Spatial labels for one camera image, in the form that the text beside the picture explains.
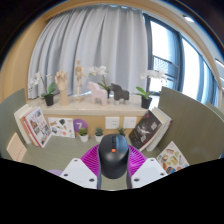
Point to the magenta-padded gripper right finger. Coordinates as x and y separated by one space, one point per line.
148 170

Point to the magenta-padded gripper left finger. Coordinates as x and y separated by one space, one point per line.
78 170

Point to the black computer mouse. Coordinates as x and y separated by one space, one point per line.
113 160

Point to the colourful sticker card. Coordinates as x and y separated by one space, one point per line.
172 158

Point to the small plant in white pot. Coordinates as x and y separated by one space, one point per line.
122 131
83 137
99 137

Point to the black book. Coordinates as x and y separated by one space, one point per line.
145 129

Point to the purple round number sign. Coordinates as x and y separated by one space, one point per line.
80 125

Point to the white picture sticker sheet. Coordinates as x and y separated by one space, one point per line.
61 127

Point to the thick white book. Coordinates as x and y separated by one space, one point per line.
163 125

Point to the red and white magazine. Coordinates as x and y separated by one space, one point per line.
37 126

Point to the grey-green desk partition panel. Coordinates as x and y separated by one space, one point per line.
10 113
196 126

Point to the beige card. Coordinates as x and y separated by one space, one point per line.
16 147

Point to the white orchid in black pot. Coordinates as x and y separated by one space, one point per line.
146 101
49 99

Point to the pink horse figure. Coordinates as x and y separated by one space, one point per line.
98 93

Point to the black horse figure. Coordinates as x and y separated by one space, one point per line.
120 93

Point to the wooden hand model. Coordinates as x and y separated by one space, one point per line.
62 83

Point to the wooden artist mannequin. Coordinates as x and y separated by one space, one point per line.
79 76

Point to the white orchid plant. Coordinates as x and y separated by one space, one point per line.
98 70

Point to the dark-framed window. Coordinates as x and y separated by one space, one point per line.
190 66

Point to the grey curtain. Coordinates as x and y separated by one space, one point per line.
93 36

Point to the white wall socket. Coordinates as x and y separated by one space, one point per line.
130 122
112 122

